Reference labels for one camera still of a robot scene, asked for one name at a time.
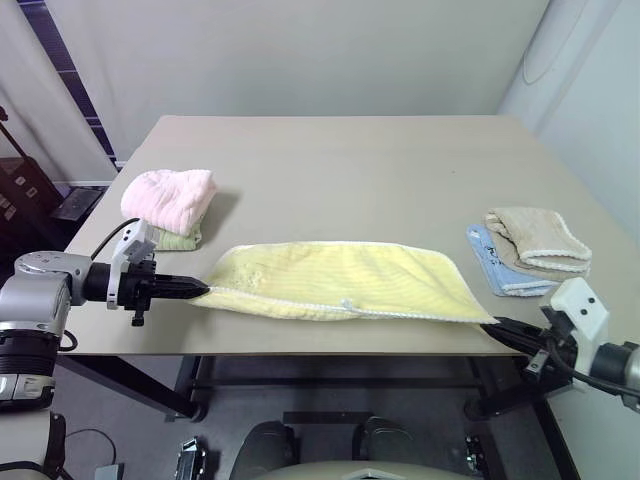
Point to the shiny metal foot piece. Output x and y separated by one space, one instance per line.
192 457
475 455

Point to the yellow towel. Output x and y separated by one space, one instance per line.
340 277

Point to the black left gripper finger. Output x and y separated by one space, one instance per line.
180 281
177 294

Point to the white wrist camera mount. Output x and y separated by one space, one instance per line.
582 305
131 246

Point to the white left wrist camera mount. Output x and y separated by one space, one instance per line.
131 246

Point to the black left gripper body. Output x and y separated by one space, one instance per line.
134 286

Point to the small grey floor box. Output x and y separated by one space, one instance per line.
109 472

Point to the black table frame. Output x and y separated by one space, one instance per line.
320 380

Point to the folded blue towel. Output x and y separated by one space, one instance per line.
497 265

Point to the dark rounded shape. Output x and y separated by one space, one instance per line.
382 440
265 447

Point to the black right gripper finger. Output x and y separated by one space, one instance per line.
510 341
520 327

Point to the black equipment case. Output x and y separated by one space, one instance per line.
22 195

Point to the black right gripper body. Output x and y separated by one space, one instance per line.
552 350

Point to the folded green towel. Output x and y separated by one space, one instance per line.
177 241

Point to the beige rounded robot body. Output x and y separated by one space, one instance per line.
370 471

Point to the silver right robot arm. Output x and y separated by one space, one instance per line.
620 362

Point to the dark flat floor board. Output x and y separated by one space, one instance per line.
77 200

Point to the folded beige towel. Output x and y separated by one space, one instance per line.
542 237

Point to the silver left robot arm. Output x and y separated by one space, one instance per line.
35 295

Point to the folded pink towel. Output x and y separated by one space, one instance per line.
170 200

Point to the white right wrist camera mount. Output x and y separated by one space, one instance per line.
582 305

